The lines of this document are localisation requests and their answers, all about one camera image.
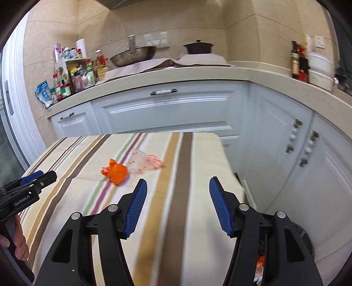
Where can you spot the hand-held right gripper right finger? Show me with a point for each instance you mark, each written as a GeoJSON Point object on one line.
{"type": "Point", "coordinates": [220, 206]}

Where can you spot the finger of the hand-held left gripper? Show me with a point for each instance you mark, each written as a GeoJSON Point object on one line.
{"type": "Point", "coordinates": [45, 180]}
{"type": "Point", "coordinates": [31, 177]}

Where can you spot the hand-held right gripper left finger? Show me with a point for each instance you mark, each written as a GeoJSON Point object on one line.
{"type": "Point", "coordinates": [136, 209]}

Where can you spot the orange wrapper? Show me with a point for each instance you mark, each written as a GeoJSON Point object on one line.
{"type": "Point", "coordinates": [117, 173]}

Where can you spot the clear pink-printed wrapper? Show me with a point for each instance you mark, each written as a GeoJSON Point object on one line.
{"type": "Point", "coordinates": [143, 162]}

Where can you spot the clear orange-printed wrapper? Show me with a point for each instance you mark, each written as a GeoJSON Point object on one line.
{"type": "Point", "coordinates": [260, 265]}

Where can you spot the person's left hand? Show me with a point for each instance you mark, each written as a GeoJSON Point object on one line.
{"type": "Point", "coordinates": [21, 242]}

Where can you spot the striped tablecloth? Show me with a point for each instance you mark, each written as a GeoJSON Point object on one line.
{"type": "Point", "coordinates": [178, 170]}

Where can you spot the white sliding door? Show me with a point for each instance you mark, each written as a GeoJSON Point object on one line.
{"type": "Point", "coordinates": [19, 96]}

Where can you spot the blue white packet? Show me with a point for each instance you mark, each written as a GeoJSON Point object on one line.
{"type": "Point", "coordinates": [43, 93]}

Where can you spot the cluster of condiment bottles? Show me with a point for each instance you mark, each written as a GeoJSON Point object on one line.
{"type": "Point", "coordinates": [73, 77]}

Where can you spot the yellow cooking oil bottle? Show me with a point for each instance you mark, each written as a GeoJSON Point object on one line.
{"type": "Point", "coordinates": [101, 66]}

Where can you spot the white paper towel roll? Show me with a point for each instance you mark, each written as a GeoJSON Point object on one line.
{"type": "Point", "coordinates": [81, 48]}

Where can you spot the beige stove cover cloth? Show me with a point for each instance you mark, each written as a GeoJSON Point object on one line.
{"type": "Point", "coordinates": [137, 68]}

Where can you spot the steel wok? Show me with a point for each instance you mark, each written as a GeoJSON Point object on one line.
{"type": "Point", "coordinates": [132, 57]}

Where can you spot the black cooking pot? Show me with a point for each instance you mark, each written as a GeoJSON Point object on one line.
{"type": "Point", "coordinates": [198, 48]}

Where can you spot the dark sauce bottles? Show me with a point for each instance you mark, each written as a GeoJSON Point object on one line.
{"type": "Point", "coordinates": [304, 68]}

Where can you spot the dark glass bottle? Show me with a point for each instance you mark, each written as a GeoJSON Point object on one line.
{"type": "Point", "coordinates": [295, 60]}

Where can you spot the white stacked containers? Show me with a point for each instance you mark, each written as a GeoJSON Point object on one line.
{"type": "Point", "coordinates": [320, 71]}

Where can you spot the grey range hood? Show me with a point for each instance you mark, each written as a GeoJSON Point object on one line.
{"type": "Point", "coordinates": [123, 3]}

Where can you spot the white wall socket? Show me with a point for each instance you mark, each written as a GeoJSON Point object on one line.
{"type": "Point", "coordinates": [156, 40]}

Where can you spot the white wall switch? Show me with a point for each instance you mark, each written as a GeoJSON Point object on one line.
{"type": "Point", "coordinates": [319, 42]}

